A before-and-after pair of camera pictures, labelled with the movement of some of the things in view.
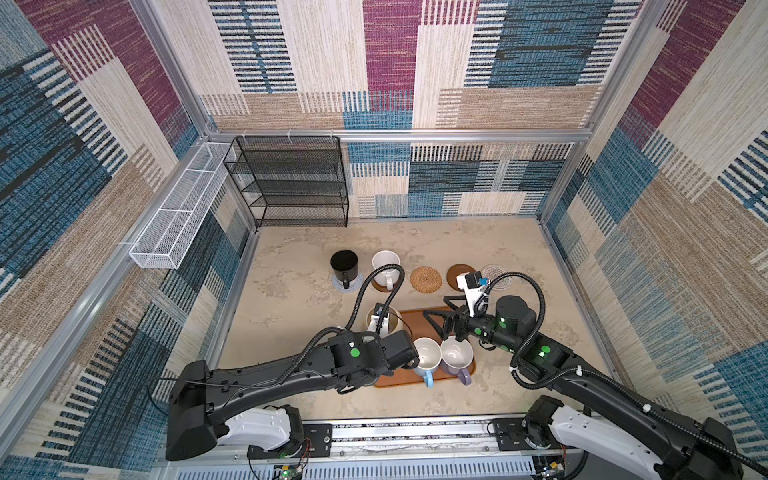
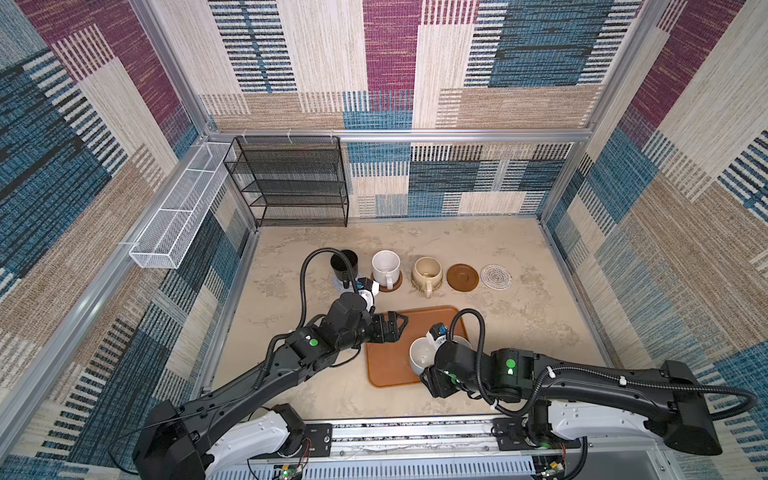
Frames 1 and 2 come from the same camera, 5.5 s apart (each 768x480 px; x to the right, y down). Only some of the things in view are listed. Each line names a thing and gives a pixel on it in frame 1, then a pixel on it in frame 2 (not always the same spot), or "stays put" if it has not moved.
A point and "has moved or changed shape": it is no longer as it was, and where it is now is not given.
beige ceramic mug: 395,320 has moved or changed shape
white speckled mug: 388,277 stays put
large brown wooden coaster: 457,270 stays put
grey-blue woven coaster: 353,284 stays put
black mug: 345,264 stays put
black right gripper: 461,316 -> 437,383
